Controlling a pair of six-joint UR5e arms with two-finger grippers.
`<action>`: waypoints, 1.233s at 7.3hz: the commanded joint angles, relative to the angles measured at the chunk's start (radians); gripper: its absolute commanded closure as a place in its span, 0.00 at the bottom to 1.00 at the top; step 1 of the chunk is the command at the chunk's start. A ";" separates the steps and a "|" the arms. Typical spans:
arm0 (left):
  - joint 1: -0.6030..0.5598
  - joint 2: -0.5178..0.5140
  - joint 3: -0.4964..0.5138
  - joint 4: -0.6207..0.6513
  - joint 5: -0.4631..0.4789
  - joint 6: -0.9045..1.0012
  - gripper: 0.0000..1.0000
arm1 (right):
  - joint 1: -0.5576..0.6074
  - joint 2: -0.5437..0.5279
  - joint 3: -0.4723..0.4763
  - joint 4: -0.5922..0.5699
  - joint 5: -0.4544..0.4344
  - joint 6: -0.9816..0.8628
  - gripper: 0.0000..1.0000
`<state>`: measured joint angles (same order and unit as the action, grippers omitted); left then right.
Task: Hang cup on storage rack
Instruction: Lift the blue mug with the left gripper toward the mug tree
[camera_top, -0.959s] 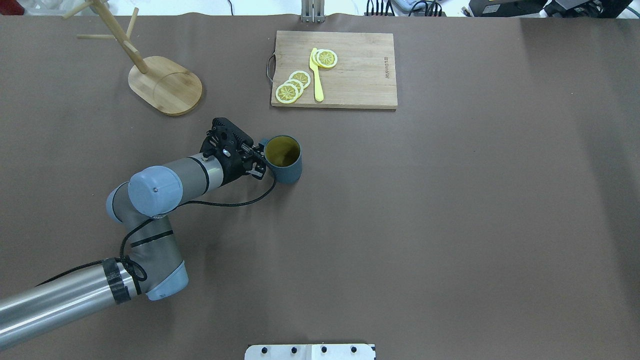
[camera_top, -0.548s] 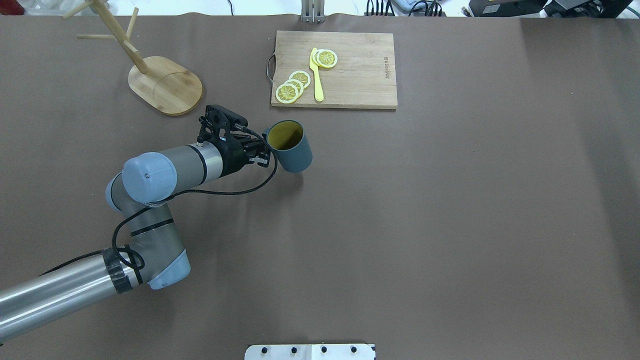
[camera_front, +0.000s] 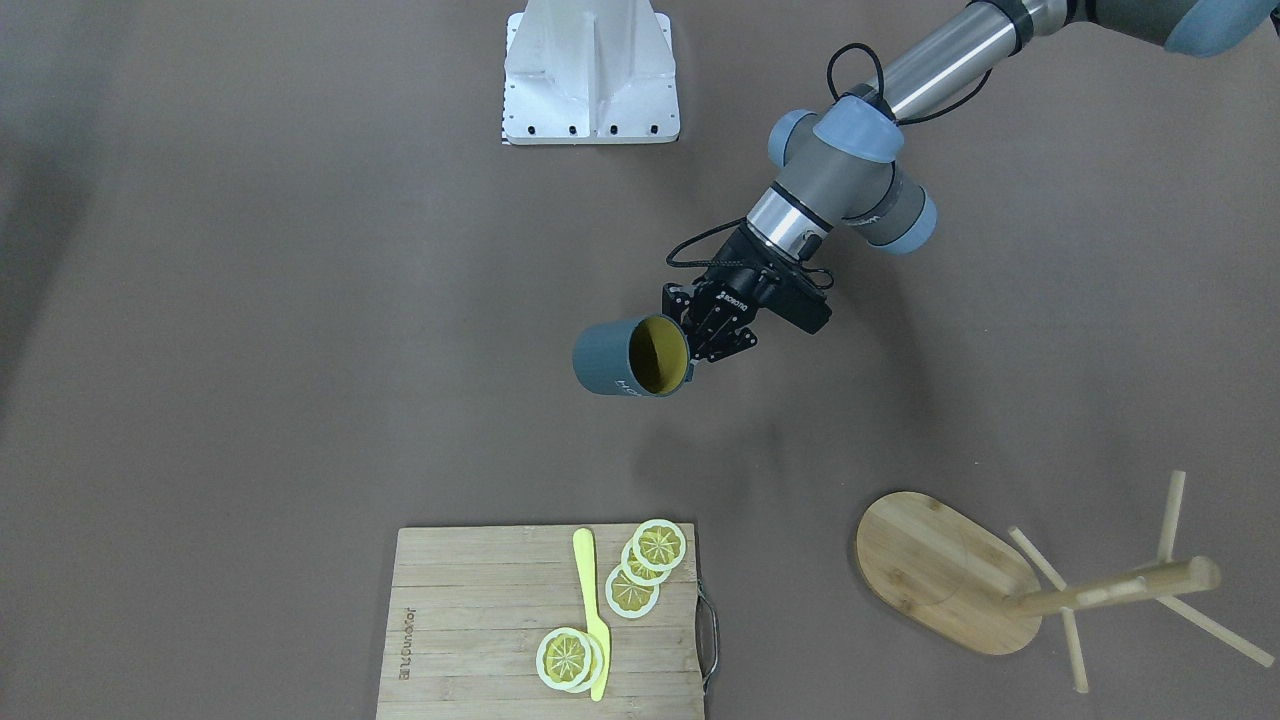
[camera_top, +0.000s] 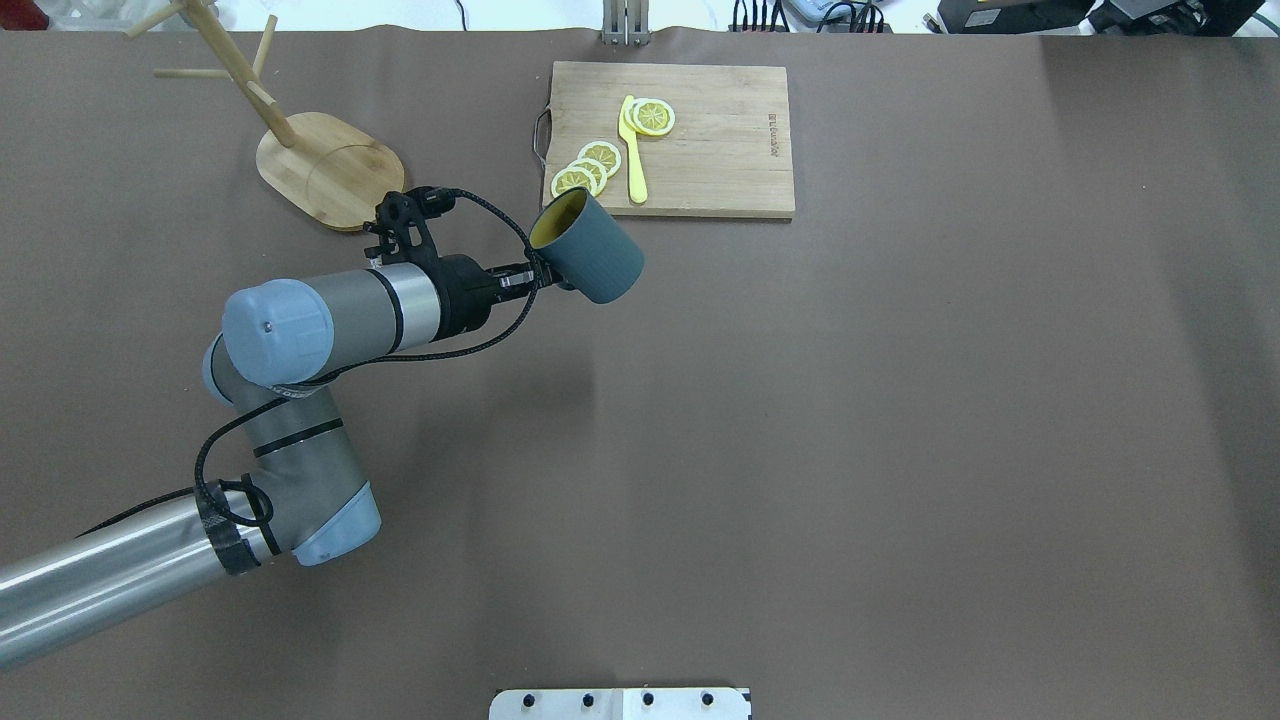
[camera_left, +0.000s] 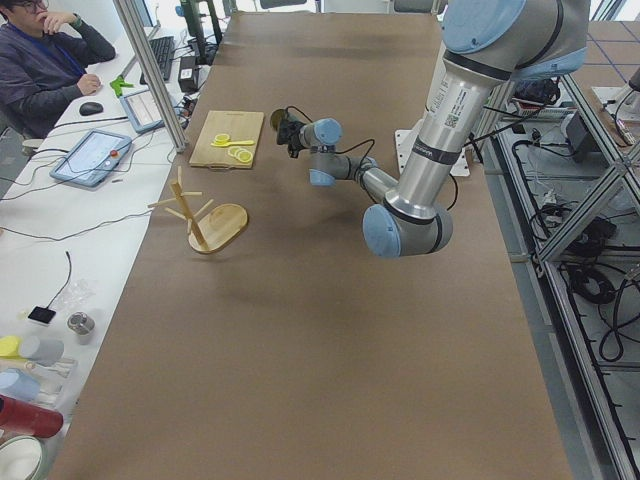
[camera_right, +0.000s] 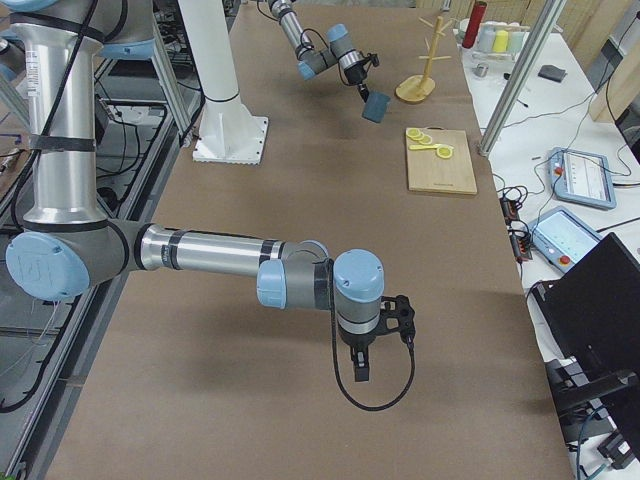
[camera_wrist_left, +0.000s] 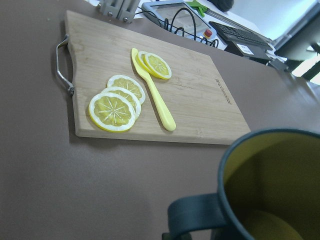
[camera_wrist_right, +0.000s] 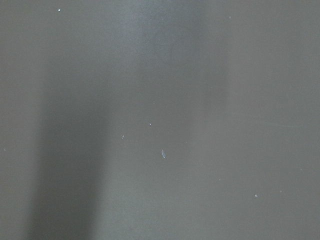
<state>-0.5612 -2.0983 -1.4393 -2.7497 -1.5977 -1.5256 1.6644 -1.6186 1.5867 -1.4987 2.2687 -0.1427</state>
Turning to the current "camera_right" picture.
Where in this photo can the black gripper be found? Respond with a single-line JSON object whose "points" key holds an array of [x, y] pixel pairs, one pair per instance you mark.
{"points": [[355, 76], [357, 340]]}

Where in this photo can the blue cup yellow inside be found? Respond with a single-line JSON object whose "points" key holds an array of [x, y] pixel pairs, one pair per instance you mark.
{"points": [[375, 107]]}

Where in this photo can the wooden cup storage rack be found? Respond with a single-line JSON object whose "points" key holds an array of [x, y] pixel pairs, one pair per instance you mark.
{"points": [[416, 88]]}

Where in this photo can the small metal cup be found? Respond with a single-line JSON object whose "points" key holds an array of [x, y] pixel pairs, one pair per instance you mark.
{"points": [[481, 70]]}

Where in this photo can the yellow plastic knife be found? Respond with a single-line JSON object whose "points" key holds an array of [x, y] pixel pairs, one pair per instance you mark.
{"points": [[415, 147]]}

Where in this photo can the lemon slice right of knife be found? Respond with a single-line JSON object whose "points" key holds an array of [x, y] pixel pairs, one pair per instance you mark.
{"points": [[444, 151]]}

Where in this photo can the wooden cutting board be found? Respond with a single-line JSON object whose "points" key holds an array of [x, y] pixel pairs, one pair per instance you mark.
{"points": [[426, 172]]}

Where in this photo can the red cylinder can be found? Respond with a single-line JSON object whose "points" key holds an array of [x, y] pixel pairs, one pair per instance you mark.
{"points": [[473, 26]]}

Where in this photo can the dark grey pad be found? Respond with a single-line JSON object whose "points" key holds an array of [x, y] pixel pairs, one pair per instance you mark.
{"points": [[552, 73]]}

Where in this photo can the black power strip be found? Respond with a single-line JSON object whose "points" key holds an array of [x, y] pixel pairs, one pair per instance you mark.
{"points": [[517, 230]]}

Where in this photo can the blue teach pendant far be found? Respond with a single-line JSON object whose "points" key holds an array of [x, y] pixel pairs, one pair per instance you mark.
{"points": [[581, 177]]}

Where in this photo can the blue teach pendant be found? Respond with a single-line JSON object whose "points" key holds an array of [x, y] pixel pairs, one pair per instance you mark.
{"points": [[581, 177], [562, 238]]}

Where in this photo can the blue teach pendant near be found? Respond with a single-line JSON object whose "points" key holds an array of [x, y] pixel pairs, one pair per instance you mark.
{"points": [[562, 238]]}

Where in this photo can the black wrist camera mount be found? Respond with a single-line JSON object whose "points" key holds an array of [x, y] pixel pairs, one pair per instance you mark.
{"points": [[397, 316]]}

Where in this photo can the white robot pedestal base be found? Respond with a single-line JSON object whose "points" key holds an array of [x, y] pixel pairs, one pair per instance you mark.
{"points": [[228, 132]]}

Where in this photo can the aluminium frame post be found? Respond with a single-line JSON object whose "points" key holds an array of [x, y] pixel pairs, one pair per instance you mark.
{"points": [[533, 46]]}

